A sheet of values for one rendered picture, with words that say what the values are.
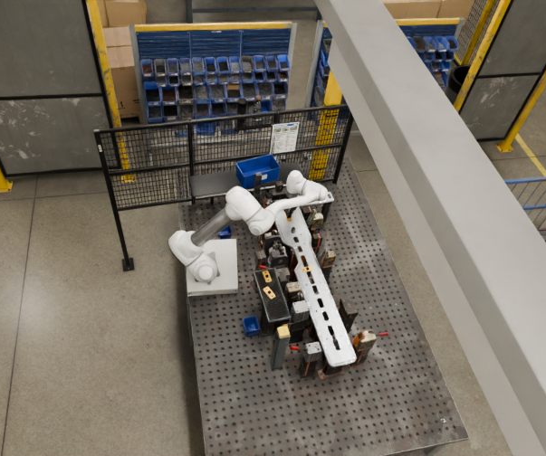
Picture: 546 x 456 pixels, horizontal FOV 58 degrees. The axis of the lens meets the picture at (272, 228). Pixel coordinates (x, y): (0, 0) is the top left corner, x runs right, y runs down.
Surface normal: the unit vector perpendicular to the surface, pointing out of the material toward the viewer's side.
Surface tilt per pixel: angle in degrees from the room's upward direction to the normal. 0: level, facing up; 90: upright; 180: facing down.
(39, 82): 92
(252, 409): 0
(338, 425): 0
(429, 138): 0
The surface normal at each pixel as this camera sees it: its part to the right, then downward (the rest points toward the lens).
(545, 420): -0.98, 0.10
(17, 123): 0.18, 0.76
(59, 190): 0.08, -0.63
